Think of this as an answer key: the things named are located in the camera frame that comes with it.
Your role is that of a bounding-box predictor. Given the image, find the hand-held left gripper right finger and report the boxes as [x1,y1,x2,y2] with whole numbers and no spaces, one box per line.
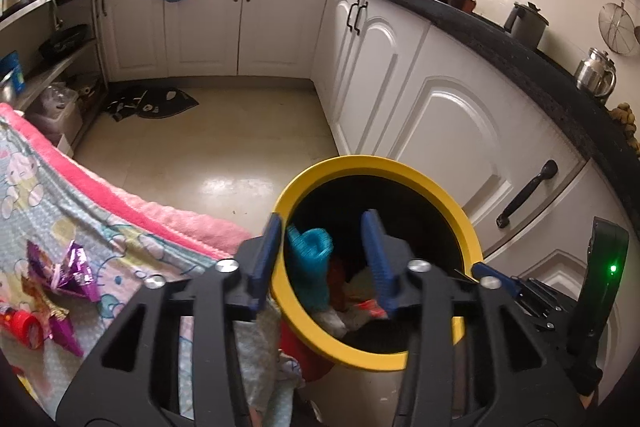
[361,209,588,427]

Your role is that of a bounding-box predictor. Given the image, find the purple snack packet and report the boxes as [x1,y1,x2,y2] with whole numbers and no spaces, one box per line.
[26,239,99,304]
[36,296,85,359]

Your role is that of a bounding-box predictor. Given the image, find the wire mesh strainer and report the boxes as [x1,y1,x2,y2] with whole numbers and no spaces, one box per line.
[598,0,637,56]

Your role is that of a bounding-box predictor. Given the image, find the white plastic bag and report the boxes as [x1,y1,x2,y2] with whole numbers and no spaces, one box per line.
[320,272,387,339]

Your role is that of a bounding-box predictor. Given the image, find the red mesh bow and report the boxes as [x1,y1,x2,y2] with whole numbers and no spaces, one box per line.
[327,256,352,314]

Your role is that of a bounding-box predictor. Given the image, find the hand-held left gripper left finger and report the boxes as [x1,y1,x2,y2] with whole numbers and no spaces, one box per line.
[55,212,284,427]

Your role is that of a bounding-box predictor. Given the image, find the grey metal kettle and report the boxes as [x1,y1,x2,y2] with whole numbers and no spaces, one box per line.
[503,1,550,51]

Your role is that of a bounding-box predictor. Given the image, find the black frying pan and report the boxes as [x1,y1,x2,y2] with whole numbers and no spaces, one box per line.
[38,23,92,58]

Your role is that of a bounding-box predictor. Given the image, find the blue tin can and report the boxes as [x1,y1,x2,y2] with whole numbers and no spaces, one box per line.
[0,51,27,94]

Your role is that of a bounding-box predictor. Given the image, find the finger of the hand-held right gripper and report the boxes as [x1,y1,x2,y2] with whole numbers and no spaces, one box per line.
[472,261,577,334]

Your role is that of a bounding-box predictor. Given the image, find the steel kitchen shelf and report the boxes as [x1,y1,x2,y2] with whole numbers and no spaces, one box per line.
[0,0,109,148]

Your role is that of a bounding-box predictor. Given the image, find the white kitchen cabinets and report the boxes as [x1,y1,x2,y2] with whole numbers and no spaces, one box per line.
[95,0,640,358]

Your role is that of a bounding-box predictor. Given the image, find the pink fleece blanket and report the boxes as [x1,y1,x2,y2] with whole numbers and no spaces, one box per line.
[0,102,253,265]

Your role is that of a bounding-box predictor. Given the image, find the brown root vegetables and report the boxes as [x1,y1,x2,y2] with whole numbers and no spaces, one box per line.
[609,101,640,154]

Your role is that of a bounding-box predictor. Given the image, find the shiny steel kettle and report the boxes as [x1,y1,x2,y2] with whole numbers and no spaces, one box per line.
[573,47,618,101]

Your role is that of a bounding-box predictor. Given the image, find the light blue cartoon printed blanket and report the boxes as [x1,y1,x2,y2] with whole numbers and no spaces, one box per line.
[0,117,302,427]

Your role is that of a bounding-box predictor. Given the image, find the black stone countertop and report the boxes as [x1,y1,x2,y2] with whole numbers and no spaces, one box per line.
[95,0,640,168]

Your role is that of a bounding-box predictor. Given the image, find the red plastic bottle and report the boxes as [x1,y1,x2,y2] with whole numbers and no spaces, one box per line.
[0,306,44,351]

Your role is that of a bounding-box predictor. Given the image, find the dark floor mat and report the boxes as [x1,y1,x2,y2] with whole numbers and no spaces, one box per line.
[104,85,201,122]

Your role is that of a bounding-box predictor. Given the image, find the clear plastic storage box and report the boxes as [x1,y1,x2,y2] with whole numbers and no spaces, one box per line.
[24,81,84,144]

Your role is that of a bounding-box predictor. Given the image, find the red snack packet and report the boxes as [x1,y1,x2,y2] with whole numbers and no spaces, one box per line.
[356,298,387,317]

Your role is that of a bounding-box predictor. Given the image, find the blue cloth roll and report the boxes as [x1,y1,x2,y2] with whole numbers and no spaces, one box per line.
[286,227,335,314]

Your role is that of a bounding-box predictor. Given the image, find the yellow rimmed bin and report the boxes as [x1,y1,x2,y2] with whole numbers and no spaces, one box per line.
[270,155,484,383]

